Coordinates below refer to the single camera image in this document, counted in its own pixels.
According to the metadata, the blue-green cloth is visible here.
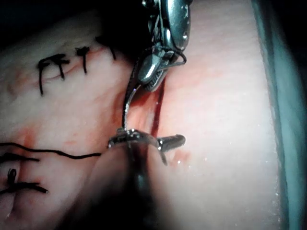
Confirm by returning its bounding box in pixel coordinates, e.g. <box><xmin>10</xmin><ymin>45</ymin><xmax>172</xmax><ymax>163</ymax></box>
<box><xmin>250</xmin><ymin>0</ymin><xmax>307</xmax><ymax>230</ymax></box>

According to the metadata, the curved steel needle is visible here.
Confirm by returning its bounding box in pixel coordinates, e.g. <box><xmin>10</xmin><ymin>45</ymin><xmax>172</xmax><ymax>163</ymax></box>
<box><xmin>121</xmin><ymin>61</ymin><xmax>144</xmax><ymax>130</ymax></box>

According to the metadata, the tissue pad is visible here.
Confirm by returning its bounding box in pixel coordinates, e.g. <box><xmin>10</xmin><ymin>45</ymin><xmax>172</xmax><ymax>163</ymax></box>
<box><xmin>0</xmin><ymin>0</ymin><xmax>292</xmax><ymax>230</ymax></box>

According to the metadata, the left arm needle driver jaw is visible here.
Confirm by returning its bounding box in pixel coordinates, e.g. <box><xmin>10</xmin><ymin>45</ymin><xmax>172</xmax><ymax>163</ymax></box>
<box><xmin>158</xmin><ymin>134</ymin><xmax>187</xmax><ymax>152</ymax></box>

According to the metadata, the black stitching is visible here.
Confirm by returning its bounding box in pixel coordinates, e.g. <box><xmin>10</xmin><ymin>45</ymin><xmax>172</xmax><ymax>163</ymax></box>
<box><xmin>0</xmin><ymin>153</ymin><xmax>49</xmax><ymax>196</ymax></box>
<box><xmin>38</xmin><ymin>35</ymin><xmax>118</xmax><ymax>96</ymax></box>

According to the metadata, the right arm needle driver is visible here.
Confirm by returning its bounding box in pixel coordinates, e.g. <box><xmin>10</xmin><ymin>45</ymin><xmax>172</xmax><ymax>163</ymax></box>
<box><xmin>141</xmin><ymin>0</ymin><xmax>193</xmax><ymax>51</ymax></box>

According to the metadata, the left arm needle driver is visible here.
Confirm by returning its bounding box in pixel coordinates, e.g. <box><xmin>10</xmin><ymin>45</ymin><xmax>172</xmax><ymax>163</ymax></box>
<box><xmin>107</xmin><ymin>127</ymin><xmax>162</xmax><ymax>150</ymax></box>

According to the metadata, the right arm needle driver jaw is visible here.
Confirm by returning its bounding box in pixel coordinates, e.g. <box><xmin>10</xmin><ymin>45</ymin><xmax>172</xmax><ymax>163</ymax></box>
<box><xmin>137</xmin><ymin>51</ymin><xmax>169</xmax><ymax>83</ymax></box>
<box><xmin>143</xmin><ymin>59</ymin><xmax>174</xmax><ymax>92</ymax></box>

